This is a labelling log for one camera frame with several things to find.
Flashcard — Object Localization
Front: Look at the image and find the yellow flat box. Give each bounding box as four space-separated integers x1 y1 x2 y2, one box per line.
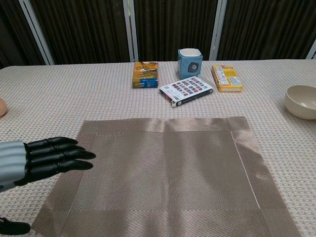
211 64 244 93

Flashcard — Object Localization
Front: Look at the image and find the dark pleated screen panel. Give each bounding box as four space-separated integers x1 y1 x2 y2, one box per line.
31 0 131 65
0 0 46 70
217 0 316 61
133 0 218 62

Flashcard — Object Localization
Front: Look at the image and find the white box with picture grid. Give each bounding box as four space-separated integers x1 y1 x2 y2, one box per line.
159 76 214 108

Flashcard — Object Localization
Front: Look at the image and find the brown egg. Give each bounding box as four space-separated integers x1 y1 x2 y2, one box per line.
0 97 8 117

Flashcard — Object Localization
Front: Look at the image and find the light brown bowl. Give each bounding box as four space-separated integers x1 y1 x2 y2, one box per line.
283 85 316 120

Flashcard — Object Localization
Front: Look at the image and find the light blue square box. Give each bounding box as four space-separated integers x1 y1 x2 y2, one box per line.
177 48 203 80

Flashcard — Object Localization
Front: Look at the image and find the brown woven placemat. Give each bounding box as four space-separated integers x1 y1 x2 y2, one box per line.
31 116 302 237

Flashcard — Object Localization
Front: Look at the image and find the orange and blue box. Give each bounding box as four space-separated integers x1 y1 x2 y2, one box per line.
132 61 159 89

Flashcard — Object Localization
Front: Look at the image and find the beige woven tablecloth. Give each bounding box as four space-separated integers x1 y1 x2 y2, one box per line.
0 58 316 237

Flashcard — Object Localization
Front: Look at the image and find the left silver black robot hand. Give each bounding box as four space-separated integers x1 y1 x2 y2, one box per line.
0 137 96 235

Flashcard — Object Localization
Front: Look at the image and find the grey screen post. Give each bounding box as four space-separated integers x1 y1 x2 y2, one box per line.
122 0 139 63
208 0 228 61
18 0 55 66
305 39 316 60

